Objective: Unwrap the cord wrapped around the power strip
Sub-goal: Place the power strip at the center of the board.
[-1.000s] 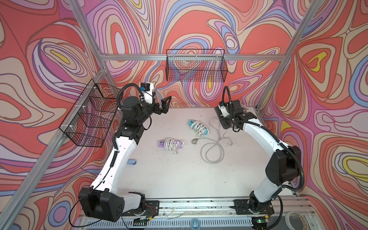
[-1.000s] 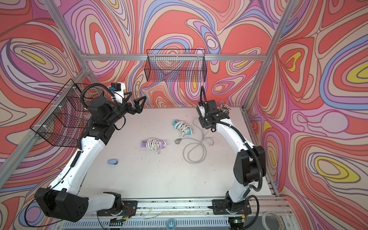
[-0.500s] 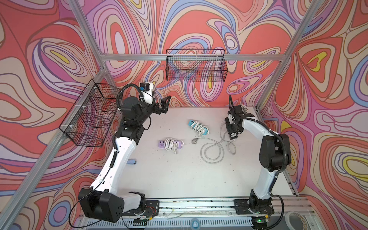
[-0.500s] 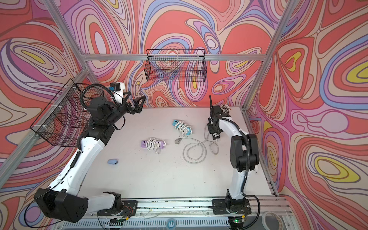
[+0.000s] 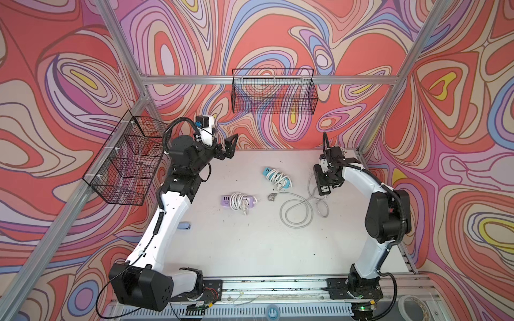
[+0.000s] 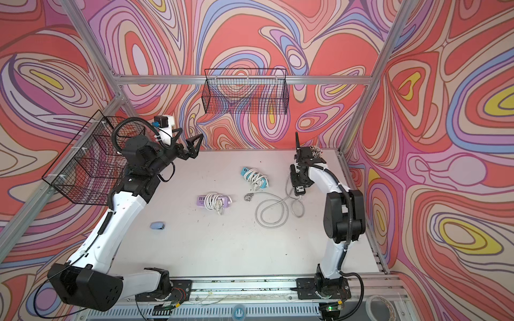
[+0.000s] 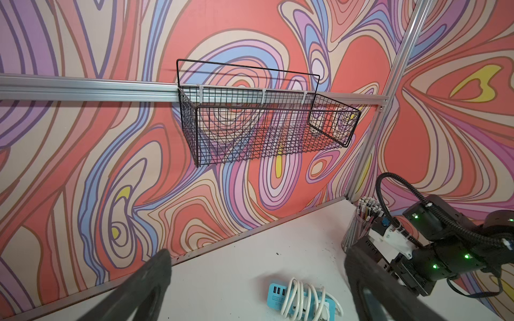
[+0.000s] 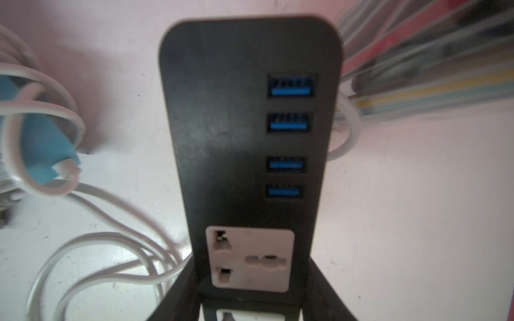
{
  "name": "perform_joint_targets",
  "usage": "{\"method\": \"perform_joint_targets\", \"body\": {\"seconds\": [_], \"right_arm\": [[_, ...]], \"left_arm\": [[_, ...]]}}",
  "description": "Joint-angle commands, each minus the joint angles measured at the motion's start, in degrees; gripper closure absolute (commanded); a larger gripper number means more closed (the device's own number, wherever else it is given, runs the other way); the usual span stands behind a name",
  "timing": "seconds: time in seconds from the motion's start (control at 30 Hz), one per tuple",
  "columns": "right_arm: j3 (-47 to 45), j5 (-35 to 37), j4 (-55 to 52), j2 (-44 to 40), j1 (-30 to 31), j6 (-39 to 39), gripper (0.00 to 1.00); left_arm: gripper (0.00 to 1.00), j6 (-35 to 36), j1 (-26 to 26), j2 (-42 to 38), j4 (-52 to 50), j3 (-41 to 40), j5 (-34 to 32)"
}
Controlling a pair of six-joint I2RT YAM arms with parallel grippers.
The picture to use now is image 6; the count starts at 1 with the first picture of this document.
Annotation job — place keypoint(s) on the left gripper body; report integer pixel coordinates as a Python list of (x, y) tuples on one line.
[(177, 152)]

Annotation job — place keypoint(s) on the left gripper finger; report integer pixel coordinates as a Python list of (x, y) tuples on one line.
[(195, 141), (193, 148)]

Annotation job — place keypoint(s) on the blue power strip with cord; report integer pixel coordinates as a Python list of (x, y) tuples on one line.
[(255, 178)]

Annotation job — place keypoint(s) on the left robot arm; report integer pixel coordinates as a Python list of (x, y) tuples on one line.
[(84, 279)]

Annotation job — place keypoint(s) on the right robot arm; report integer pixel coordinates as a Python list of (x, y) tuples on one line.
[(344, 221)]

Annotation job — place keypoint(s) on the metal cup of pens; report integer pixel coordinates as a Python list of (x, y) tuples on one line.
[(316, 151)]

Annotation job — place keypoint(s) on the small blue object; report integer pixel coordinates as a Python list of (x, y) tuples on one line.
[(157, 225)]

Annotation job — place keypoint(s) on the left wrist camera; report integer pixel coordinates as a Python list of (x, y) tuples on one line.
[(165, 124)]

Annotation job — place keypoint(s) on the purple power strip with cord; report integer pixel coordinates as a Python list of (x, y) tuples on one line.
[(214, 202)]

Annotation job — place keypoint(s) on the black wire basket back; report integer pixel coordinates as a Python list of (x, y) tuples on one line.
[(245, 91)]

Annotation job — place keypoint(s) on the black wire basket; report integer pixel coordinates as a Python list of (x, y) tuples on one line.
[(245, 91), (90, 166)]

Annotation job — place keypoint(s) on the black wire basket left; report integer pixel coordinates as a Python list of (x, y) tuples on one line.
[(90, 166)]

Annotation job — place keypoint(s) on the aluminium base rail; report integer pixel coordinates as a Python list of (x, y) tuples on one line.
[(269, 298)]

